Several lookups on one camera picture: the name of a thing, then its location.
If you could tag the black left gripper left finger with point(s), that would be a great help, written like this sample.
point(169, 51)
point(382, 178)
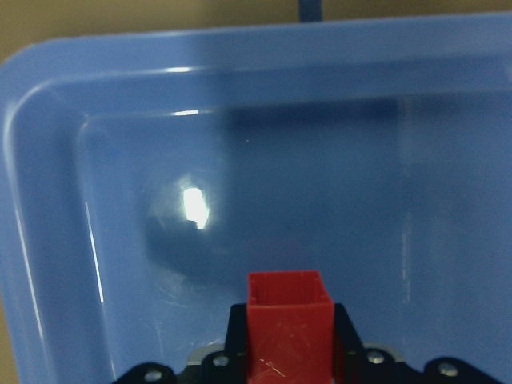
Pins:
point(227, 365)

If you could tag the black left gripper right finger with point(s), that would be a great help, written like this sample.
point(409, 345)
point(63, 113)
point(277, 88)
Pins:
point(356, 362)

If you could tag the red block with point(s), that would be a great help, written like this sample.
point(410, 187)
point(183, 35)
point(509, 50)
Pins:
point(290, 320)

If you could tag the blue plastic tray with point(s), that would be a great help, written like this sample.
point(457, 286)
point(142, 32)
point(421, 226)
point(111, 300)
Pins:
point(144, 176)

